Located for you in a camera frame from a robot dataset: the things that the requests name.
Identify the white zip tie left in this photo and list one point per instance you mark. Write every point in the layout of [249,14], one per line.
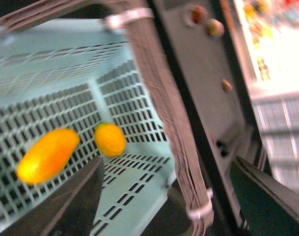
[118,21]

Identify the yellow lemon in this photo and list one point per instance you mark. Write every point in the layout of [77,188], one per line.
[110,139]

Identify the yellow mango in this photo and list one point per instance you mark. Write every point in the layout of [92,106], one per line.
[48,156]

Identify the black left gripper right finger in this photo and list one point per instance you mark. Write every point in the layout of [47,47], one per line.
[270,208]

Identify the grocery shelf with bottles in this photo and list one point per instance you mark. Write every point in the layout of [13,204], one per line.
[272,29]

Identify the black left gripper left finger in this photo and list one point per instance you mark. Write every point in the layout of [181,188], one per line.
[68,211]

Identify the brown basket handle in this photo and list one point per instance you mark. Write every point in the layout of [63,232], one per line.
[188,190]

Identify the white zip tie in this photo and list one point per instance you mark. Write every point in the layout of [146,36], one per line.
[202,211]
[118,21]

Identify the light blue plastic basket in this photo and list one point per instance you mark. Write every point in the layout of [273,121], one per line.
[75,73]

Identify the white zip tie right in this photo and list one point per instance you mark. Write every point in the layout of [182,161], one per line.
[202,211]

